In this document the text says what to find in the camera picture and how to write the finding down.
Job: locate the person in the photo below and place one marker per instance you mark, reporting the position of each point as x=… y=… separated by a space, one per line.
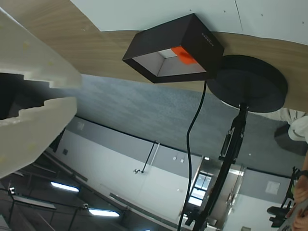
x=298 y=127

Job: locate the white paper sheet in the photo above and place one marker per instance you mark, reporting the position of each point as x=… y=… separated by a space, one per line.
x=276 y=21
x=144 y=14

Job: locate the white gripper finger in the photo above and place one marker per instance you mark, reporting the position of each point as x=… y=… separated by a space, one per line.
x=31 y=134
x=29 y=53

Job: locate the black wristwatch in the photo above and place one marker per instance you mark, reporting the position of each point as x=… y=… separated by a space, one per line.
x=303 y=174

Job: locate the bright window with frame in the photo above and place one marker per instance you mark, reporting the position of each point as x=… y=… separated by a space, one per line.
x=201 y=185

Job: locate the person's hand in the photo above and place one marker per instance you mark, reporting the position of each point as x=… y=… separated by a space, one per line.
x=303 y=192

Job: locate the black desk lamp stand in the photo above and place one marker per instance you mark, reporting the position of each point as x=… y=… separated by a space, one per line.
x=247 y=79

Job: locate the dark brown open box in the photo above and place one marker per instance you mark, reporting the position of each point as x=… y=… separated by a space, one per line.
x=163 y=33

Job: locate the orange cube with knob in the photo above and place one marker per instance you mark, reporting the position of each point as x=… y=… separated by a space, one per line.
x=184 y=56

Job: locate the ceiling light strip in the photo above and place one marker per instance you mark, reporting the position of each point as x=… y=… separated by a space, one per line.
x=103 y=212
x=65 y=187

